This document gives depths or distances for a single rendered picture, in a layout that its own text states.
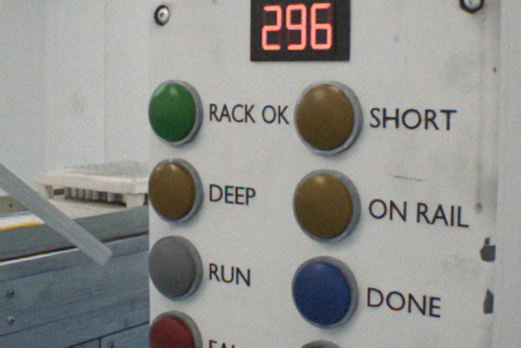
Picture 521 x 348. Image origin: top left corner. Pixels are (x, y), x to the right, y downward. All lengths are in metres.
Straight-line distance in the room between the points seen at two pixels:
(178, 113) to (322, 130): 0.07
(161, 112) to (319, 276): 0.11
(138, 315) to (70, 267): 0.23
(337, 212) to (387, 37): 0.07
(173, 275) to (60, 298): 0.86
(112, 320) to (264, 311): 1.03
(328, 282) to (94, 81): 6.38
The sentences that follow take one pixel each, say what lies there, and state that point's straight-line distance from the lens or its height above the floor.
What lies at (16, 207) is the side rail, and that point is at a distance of 1.53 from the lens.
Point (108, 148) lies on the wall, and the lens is 6.58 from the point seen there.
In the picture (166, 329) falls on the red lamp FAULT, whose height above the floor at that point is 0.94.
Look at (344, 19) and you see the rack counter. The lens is 0.35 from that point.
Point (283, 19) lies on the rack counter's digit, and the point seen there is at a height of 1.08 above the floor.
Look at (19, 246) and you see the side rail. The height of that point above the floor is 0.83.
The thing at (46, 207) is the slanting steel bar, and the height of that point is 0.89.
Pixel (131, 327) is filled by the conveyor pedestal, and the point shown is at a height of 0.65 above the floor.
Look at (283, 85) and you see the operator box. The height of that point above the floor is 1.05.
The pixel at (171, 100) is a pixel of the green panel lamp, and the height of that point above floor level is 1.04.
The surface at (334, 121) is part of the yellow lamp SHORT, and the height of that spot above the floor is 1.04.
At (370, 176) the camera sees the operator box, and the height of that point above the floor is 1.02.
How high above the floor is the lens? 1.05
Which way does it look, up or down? 3 degrees down
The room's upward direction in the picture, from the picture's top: straight up
